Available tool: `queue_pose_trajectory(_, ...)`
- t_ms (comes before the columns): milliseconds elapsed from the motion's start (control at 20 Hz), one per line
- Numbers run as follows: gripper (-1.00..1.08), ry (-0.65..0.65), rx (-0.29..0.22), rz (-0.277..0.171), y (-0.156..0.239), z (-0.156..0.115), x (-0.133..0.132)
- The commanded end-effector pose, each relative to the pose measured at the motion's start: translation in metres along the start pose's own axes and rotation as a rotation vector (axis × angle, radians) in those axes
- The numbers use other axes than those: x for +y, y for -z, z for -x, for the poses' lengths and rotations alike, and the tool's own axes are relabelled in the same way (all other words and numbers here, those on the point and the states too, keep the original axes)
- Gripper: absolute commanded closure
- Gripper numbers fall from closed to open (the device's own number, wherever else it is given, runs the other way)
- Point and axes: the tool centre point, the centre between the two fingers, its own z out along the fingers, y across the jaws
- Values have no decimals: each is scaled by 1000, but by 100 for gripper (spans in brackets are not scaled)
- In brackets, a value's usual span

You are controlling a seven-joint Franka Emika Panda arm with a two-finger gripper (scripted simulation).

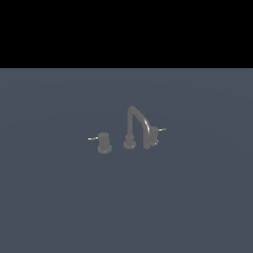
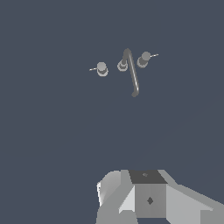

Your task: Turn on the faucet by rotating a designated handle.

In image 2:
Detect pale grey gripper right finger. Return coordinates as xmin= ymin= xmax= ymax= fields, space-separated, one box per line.
xmin=158 ymin=169 xmax=224 ymax=224

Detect grey curved faucet spout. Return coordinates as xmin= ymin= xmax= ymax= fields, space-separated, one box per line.
xmin=116 ymin=47 xmax=140 ymax=98

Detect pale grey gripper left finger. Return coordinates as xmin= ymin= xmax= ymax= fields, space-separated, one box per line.
xmin=95 ymin=169 xmax=137 ymax=224

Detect grey faucet handle knob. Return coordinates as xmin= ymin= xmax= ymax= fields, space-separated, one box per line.
xmin=88 ymin=61 xmax=109 ymax=78
xmin=136 ymin=51 xmax=160 ymax=69

